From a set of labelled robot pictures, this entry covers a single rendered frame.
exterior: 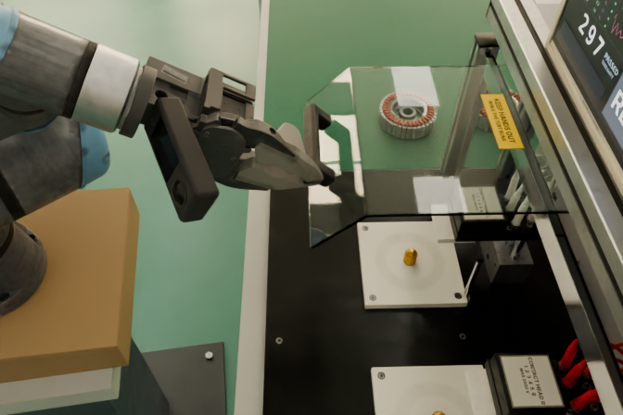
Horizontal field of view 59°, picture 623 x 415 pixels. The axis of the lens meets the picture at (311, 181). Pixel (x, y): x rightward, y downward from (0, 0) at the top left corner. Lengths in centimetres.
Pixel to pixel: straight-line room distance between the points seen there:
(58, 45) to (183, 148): 14
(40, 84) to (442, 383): 59
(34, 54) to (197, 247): 139
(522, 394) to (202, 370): 112
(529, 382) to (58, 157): 60
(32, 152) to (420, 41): 91
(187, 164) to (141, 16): 247
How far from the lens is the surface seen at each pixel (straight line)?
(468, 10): 148
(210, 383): 161
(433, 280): 85
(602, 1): 62
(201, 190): 48
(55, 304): 85
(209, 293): 175
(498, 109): 69
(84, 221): 91
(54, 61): 52
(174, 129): 51
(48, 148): 73
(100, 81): 52
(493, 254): 87
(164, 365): 166
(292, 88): 118
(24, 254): 84
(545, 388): 66
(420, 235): 90
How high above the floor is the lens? 150
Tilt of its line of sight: 49 degrees down
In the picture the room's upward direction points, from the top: straight up
